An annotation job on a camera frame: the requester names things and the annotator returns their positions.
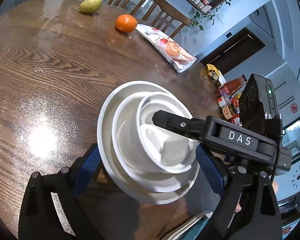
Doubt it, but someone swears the small white bowl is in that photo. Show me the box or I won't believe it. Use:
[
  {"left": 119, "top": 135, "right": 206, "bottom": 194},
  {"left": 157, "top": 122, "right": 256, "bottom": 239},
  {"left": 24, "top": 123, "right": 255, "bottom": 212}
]
[{"left": 133, "top": 92, "right": 198, "bottom": 174}]

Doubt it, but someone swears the medium white bowl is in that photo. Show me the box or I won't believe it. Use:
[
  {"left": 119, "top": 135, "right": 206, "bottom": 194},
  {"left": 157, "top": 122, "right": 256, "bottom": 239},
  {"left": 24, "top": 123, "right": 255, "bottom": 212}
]
[{"left": 111, "top": 92, "right": 198, "bottom": 192}]

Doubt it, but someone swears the large white bowl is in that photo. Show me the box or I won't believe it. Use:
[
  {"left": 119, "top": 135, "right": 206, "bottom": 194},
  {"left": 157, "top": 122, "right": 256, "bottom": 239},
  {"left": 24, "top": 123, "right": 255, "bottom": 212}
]
[{"left": 97, "top": 81, "right": 195, "bottom": 205}]

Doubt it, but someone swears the person's hand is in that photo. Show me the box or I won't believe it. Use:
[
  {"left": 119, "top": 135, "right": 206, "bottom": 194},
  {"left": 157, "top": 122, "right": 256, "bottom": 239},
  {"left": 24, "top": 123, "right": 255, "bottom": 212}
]
[{"left": 233, "top": 180, "right": 280, "bottom": 213}]

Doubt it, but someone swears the red-labelled jar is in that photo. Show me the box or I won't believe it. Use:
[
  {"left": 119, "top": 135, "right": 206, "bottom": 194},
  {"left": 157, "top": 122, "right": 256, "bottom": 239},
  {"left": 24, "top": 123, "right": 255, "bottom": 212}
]
[{"left": 230, "top": 114, "right": 242, "bottom": 127}]

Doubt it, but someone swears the brown sauce jar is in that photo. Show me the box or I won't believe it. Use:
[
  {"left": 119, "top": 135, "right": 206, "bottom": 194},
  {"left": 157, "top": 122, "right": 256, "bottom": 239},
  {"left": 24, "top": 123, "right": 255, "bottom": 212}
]
[{"left": 222, "top": 104, "right": 237, "bottom": 120}]

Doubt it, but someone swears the yellow-capped oil bottle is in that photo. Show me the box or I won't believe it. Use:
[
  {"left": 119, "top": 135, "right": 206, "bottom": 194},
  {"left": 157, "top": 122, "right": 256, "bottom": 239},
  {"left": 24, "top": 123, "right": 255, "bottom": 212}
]
[{"left": 217, "top": 92, "right": 242, "bottom": 107}]

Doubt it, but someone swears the yellow snack packet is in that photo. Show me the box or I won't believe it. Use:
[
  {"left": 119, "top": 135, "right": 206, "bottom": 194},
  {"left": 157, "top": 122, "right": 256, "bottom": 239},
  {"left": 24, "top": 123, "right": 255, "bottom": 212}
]
[{"left": 206, "top": 64, "right": 226, "bottom": 87}]

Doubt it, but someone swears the blue square plate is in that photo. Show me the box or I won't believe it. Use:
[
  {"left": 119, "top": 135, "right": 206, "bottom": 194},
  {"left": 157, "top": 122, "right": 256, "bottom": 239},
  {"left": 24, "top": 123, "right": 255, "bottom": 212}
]
[{"left": 162, "top": 211, "right": 213, "bottom": 240}]

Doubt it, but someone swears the white snack package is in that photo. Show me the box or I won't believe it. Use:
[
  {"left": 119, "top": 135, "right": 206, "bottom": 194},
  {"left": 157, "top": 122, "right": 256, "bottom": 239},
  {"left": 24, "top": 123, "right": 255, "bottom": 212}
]
[{"left": 136, "top": 24, "right": 197, "bottom": 73}]

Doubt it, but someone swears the right wooden chair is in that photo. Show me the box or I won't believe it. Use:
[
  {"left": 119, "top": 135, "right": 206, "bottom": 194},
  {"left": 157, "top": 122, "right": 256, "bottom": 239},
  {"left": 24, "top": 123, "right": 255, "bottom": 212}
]
[{"left": 142, "top": 0, "right": 191, "bottom": 38}]

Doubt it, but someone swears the orange tangerine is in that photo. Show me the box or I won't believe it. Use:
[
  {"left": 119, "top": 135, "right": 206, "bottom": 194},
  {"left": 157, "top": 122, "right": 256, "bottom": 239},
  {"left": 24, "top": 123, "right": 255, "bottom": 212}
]
[{"left": 115, "top": 14, "right": 138, "bottom": 34}]

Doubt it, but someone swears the green pear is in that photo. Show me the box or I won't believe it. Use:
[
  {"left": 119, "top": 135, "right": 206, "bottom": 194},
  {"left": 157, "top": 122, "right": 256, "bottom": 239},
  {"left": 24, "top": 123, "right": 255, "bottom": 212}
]
[{"left": 75, "top": 0, "right": 102, "bottom": 14}]

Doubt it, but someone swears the black camera device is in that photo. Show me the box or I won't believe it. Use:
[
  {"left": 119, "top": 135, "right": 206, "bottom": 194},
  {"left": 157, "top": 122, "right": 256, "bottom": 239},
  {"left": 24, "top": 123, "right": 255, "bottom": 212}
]
[{"left": 239, "top": 74, "right": 282, "bottom": 141}]

